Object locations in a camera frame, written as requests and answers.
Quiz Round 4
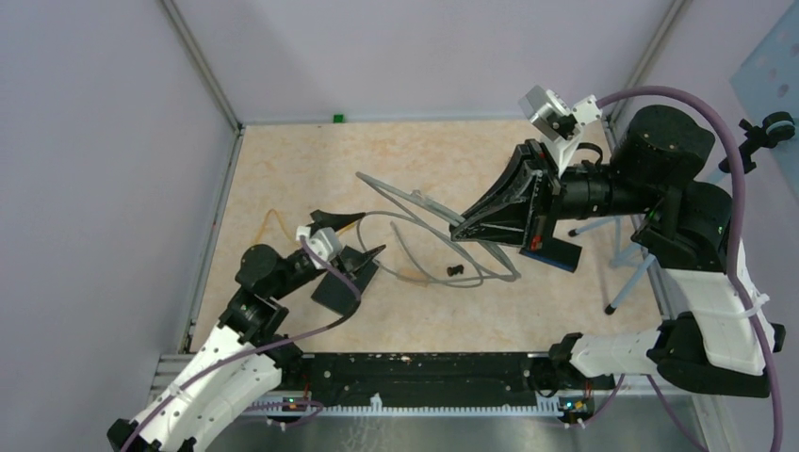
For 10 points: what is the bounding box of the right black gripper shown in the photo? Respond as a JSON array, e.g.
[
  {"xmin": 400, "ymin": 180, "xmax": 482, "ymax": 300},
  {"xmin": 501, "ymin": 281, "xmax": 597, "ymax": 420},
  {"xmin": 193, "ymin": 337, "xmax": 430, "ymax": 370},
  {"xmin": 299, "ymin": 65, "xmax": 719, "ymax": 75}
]
[{"xmin": 448, "ymin": 138, "xmax": 660, "ymax": 252}]

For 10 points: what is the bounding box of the grey ethernet cable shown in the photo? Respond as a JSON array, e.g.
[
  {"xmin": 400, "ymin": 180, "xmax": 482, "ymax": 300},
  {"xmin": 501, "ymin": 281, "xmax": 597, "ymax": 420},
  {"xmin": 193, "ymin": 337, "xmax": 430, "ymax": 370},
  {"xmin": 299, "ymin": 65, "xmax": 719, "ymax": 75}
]
[{"xmin": 354, "ymin": 171, "xmax": 522, "ymax": 289}]

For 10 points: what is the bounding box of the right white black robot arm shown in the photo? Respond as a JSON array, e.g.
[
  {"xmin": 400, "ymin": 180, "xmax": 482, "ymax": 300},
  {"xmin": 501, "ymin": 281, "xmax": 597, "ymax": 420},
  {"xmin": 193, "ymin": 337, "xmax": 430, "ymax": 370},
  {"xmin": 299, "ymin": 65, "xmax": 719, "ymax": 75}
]
[{"xmin": 450, "ymin": 105, "xmax": 773, "ymax": 398}]

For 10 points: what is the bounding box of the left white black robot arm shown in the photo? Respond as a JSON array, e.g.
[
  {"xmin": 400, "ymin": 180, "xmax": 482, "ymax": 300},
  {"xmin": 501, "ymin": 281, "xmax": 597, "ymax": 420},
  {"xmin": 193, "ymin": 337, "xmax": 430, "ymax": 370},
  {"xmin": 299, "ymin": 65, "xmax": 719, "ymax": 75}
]
[{"xmin": 106, "ymin": 210, "xmax": 383, "ymax": 451}]

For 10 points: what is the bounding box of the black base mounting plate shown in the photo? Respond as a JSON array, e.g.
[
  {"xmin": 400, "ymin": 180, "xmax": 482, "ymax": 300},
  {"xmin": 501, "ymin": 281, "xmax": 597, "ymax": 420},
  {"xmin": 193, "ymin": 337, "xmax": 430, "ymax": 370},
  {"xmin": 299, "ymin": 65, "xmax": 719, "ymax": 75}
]
[{"xmin": 280, "ymin": 352, "xmax": 616, "ymax": 408}]

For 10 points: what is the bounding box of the light blue tripod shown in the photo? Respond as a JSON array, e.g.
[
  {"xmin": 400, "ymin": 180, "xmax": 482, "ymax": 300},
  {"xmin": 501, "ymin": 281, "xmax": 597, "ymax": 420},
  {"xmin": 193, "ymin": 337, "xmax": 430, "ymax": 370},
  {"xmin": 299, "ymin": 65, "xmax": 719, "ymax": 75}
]
[{"xmin": 568, "ymin": 111, "xmax": 798, "ymax": 315}]

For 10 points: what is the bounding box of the light blue perforated panel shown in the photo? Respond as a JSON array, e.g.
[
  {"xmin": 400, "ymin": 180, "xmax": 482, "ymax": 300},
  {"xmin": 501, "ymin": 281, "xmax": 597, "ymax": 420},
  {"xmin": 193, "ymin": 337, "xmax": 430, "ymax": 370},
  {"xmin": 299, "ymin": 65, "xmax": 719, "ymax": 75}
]
[{"xmin": 728, "ymin": 3, "xmax": 799, "ymax": 201}]

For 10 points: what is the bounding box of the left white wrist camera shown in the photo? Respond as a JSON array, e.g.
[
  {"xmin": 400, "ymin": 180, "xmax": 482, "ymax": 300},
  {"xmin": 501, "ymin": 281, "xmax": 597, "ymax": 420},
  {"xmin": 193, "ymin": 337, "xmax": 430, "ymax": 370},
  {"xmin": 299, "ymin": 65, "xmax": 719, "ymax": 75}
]
[{"xmin": 295, "ymin": 226, "xmax": 343, "ymax": 269}]

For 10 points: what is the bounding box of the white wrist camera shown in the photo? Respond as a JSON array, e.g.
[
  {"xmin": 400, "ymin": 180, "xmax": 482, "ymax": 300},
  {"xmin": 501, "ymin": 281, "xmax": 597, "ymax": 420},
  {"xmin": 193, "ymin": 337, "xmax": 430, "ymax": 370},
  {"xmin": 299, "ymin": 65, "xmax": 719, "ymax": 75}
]
[
  {"xmin": 518, "ymin": 85, "xmax": 602, "ymax": 176},
  {"xmin": 295, "ymin": 226, "xmax": 343, "ymax": 269}
]

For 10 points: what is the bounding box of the black network switch box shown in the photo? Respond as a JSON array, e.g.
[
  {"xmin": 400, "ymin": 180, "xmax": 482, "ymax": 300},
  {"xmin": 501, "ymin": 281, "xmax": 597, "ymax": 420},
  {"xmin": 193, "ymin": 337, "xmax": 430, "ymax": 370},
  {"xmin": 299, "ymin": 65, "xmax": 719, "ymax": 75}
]
[{"xmin": 311, "ymin": 246, "xmax": 374, "ymax": 315}]

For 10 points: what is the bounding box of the yellow ethernet cable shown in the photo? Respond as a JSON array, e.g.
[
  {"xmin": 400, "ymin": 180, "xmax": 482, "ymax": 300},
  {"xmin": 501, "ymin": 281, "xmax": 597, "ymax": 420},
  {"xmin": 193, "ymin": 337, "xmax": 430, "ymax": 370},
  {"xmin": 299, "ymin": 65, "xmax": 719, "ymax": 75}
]
[{"xmin": 255, "ymin": 209, "xmax": 298, "ymax": 245}]

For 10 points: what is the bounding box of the black blue switch box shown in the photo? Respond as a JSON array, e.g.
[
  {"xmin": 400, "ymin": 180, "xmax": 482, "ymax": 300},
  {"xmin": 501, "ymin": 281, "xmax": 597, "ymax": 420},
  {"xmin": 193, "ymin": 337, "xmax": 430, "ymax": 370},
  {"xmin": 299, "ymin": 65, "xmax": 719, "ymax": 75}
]
[{"xmin": 519, "ymin": 238, "xmax": 582, "ymax": 273}]

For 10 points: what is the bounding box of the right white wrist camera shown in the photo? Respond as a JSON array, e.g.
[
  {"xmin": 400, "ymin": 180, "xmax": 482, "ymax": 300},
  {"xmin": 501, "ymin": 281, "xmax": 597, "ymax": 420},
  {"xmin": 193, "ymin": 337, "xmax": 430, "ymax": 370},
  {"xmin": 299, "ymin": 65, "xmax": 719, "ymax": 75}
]
[{"xmin": 518, "ymin": 85, "xmax": 602, "ymax": 176}]

